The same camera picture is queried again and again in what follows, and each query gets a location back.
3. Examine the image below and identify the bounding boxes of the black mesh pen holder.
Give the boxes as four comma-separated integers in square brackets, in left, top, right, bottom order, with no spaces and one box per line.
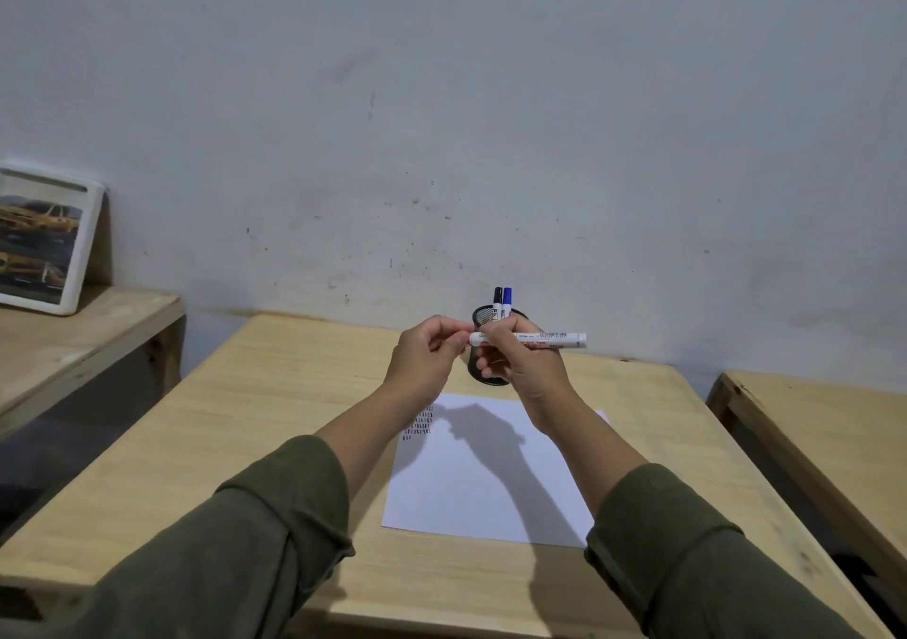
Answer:
[465,305,530,387]

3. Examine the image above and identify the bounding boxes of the wooden side table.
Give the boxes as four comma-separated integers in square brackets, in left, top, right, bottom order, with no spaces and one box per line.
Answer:
[706,368,907,598]
[0,286,187,443]

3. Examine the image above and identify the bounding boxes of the person's left hand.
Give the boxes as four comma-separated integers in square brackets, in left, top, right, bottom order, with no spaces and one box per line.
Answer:
[381,315,474,414]

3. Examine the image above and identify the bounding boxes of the white framed car picture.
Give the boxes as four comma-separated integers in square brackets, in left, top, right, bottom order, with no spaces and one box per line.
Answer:
[0,160,108,318]

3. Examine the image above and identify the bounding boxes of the person's right forearm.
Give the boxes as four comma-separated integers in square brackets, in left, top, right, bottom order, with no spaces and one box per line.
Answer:
[526,396,864,639]

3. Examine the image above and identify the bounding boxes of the person's left forearm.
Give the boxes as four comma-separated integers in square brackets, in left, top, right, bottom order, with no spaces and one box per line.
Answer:
[0,385,428,639]

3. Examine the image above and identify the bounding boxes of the person's right hand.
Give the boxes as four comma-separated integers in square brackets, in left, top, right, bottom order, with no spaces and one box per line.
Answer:
[476,313,579,435]

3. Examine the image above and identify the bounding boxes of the white paper sheet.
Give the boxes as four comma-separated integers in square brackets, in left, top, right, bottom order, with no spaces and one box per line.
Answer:
[380,393,611,550]

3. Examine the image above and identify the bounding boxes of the white marker pen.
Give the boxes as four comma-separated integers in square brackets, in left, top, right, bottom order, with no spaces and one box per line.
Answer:
[469,332,588,349]

